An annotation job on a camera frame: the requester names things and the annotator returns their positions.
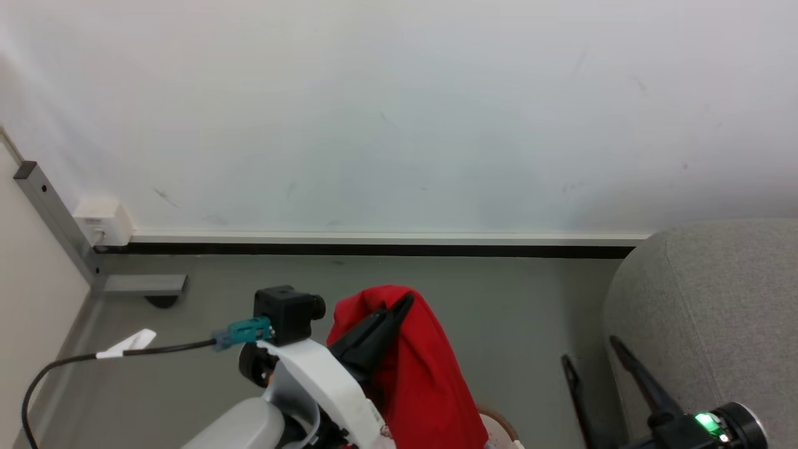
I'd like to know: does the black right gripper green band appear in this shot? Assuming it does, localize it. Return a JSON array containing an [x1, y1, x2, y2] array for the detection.
[[561, 336, 769, 449]]

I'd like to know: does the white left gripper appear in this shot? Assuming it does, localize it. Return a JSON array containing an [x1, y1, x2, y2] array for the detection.
[[239, 293, 415, 449]]

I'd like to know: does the red clothing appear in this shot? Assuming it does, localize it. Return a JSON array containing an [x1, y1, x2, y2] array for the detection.
[[327, 285, 491, 449]]

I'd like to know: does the white laundry basket tan rim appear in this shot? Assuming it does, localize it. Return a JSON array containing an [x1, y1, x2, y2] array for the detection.
[[476, 405, 526, 449]]

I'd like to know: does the white and black baseboard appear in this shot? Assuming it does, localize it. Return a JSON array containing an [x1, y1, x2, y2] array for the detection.
[[94, 231, 653, 260]]

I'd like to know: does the grey fabric sofa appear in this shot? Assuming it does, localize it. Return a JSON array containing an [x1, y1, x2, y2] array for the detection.
[[601, 218, 798, 449]]

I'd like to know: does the black cable with teal plug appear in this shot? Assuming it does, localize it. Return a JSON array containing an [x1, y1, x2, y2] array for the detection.
[[21, 316, 276, 449]]

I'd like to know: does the white paper cable tag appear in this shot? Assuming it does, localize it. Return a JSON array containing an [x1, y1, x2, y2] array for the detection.
[[96, 329, 157, 360]]

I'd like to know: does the white wall socket box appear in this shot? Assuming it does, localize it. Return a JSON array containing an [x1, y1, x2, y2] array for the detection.
[[73, 198, 134, 249]]

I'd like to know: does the grey metal frame post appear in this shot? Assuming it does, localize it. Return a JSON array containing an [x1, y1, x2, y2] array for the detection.
[[13, 160, 102, 295]]

